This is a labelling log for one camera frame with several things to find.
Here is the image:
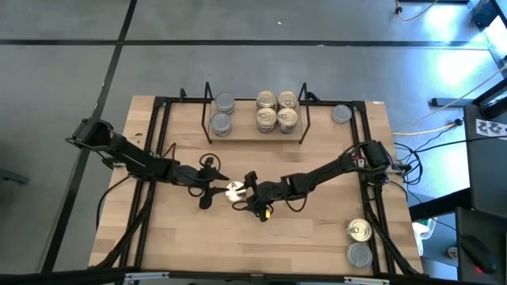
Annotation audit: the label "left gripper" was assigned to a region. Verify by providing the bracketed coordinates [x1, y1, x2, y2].
[178, 165, 230, 210]

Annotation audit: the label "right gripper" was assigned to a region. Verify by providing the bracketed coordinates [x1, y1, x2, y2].
[236, 171, 288, 222]

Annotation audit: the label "white plastic bag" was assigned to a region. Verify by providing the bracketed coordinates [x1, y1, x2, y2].
[411, 216, 437, 257]

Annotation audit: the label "black crossbar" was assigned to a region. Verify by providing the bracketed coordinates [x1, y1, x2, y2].
[0, 268, 507, 285]

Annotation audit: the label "black desk leg bar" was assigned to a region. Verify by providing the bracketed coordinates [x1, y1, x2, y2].
[408, 186, 472, 222]

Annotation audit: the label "black computer mouse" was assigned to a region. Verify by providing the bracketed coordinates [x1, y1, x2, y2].
[460, 235, 499, 275]

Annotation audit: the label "dark grey desk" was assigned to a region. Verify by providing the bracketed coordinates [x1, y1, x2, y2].
[455, 101, 507, 285]

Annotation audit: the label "white sticker black marks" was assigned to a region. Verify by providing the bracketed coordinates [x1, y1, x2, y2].
[475, 118, 507, 138]

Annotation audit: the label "black desk stand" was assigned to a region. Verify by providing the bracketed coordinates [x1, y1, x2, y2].
[473, 77, 507, 120]

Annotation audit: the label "black metal rig frame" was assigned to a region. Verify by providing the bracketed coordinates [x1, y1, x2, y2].
[90, 94, 424, 278]

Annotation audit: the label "silver metal bracket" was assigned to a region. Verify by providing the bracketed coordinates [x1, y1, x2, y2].
[124, 271, 170, 283]
[343, 275, 391, 285]

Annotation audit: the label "tangled black cables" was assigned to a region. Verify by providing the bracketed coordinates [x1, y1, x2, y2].
[394, 134, 468, 187]

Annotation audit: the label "cream cable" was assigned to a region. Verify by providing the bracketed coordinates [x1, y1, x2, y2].
[393, 63, 507, 132]

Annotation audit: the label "grey floor bracket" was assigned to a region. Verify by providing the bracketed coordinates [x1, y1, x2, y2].
[0, 168, 31, 186]

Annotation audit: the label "yellow cable black plug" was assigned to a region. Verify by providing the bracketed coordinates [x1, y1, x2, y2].
[394, 0, 439, 23]

